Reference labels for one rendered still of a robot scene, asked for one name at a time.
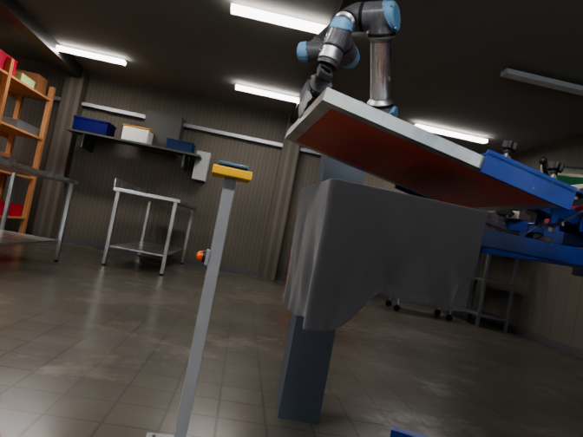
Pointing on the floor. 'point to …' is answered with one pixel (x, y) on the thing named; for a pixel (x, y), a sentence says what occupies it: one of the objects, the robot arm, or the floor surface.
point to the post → (206, 294)
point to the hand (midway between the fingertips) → (308, 117)
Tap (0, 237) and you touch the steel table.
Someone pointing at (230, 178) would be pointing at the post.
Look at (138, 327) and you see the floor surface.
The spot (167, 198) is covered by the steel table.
